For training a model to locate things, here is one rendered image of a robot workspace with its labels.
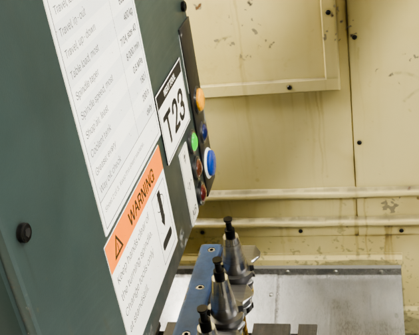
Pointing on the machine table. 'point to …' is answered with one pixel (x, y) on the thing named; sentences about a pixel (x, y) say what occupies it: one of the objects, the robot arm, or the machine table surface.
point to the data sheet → (106, 94)
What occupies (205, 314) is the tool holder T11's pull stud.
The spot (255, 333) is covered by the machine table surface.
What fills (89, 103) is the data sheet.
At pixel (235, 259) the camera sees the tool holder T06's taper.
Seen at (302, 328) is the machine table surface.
